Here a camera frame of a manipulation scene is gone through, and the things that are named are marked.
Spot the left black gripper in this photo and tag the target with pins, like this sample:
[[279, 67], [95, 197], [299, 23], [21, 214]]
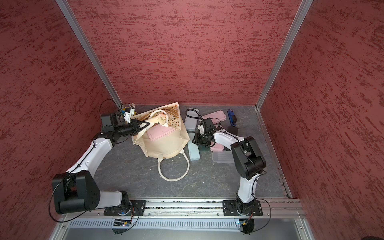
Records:
[[135, 124]]

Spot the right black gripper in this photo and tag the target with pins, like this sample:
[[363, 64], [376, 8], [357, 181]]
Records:
[[197, 137]]

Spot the pink pencil case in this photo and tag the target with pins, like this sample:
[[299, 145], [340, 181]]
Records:
[[158, 131], [216, 117], [215, 147]]

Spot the light blue pencil case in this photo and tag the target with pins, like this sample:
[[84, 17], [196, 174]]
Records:
[[194, 153]]

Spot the light grey pencil case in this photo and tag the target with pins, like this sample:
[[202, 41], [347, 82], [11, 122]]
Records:
[[191, 120]]

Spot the clear plastic pencil case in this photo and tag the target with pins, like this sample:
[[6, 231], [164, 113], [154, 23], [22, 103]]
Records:
[[224, 157]]

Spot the dark grey pencil case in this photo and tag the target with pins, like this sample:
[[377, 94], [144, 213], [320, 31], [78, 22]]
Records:
[[233, 130]]

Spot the cream floral canvas tote bag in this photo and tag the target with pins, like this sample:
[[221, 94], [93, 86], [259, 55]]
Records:
[[166, 147]]

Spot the green pencil case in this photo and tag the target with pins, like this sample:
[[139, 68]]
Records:
[[204, 148]]

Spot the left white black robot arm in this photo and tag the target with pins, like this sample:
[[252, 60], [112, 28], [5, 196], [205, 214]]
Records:
[[76, 190]]

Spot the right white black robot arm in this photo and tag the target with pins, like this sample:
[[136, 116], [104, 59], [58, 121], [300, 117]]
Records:
[[248, 159]]

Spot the blue stapler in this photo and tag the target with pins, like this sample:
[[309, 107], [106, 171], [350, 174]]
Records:
[[232, 117]]

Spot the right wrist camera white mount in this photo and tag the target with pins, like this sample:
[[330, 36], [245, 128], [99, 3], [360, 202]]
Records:
[[201, 129]]

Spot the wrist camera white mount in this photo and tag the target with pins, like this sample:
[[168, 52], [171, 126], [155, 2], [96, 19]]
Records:
[[201, 129], [128, 113]]

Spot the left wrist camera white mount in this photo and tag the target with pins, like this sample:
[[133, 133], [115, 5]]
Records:
[[128, 113]]

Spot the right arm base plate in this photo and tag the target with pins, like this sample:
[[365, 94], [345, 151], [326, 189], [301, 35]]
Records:
[[238, 208]]

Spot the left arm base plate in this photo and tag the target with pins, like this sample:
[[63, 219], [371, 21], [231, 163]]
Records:
[[134, 208]]

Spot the aluminium front rail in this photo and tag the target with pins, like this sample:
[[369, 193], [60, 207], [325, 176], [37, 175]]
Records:
[[216, 208]]

